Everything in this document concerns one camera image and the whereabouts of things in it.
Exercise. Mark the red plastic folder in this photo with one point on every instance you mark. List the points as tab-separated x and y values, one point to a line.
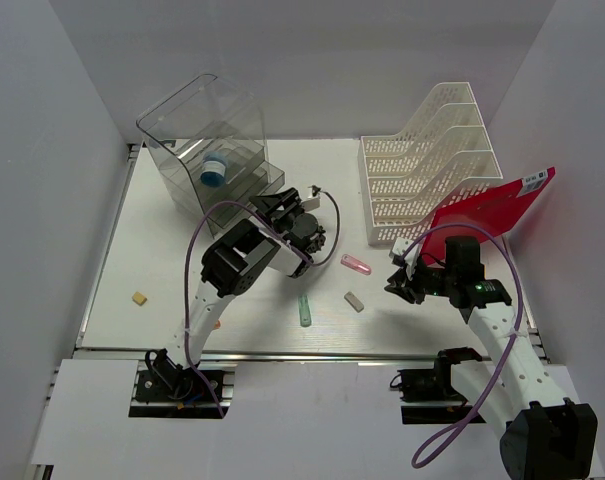
497	211

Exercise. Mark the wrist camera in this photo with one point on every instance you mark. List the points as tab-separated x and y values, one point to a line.
399	255
313	200

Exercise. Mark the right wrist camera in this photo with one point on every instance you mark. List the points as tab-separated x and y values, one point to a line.
399	255

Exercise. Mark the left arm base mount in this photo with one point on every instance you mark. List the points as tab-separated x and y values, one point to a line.
164	389

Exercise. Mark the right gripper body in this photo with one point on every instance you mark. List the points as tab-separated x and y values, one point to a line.
416	284

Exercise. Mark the green highlighter pen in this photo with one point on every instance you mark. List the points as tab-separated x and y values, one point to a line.
305	317

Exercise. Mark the clear acrylic drawer organizer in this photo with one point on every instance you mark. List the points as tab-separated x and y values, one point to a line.
208	142

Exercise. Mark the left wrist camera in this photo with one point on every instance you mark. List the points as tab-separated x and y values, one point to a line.
313	200

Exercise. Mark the yellow small eraser block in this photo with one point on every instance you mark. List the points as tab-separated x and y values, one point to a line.
139	299

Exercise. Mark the blue white small jar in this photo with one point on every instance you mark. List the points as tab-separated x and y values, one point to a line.
214	167

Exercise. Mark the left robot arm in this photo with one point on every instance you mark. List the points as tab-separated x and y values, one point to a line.
229	268

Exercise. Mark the cream plastic file rack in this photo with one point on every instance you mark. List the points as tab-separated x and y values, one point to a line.
442	156

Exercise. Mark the pink highlighter pen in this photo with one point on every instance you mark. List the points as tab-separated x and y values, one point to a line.
355	264

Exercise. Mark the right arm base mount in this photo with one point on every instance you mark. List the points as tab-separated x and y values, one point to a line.
427	395

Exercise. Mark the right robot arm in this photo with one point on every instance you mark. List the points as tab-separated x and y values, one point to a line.
542	432

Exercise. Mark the beige eraser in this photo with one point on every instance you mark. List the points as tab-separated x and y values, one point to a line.
354	301

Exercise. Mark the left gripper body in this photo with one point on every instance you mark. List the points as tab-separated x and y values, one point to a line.
285	221

